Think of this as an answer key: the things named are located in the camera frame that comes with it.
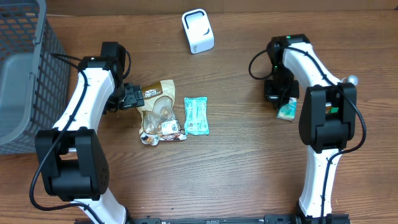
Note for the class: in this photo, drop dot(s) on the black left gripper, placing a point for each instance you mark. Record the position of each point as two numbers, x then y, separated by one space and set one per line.
135 98

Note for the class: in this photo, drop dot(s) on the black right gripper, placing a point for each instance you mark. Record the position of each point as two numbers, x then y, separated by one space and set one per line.
271 95

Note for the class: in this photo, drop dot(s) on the teal tissue pack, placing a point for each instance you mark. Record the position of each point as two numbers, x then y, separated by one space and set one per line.
287 112

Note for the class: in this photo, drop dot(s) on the brown snack packet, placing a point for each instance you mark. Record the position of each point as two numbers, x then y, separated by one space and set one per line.
159 122

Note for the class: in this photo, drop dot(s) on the yellow bottle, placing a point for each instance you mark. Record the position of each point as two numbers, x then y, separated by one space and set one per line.
350 79

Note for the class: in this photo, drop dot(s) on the light blue wipes pack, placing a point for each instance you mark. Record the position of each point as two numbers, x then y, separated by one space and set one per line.
196 122

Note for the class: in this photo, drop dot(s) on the green lid jar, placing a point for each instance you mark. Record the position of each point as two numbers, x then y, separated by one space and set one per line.
333 110

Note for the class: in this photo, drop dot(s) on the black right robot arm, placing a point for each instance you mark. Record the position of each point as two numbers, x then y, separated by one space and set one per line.
326 123

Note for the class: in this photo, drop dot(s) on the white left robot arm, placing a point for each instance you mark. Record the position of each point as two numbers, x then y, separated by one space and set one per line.
73 170

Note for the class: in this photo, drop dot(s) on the white barcode scanner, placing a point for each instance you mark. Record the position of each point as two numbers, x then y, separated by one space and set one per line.
198 31

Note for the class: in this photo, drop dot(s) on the dark grey plastic basket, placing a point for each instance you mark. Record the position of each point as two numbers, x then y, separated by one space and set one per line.
34 85

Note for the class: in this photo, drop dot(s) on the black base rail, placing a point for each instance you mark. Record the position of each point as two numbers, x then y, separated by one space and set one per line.
267 219

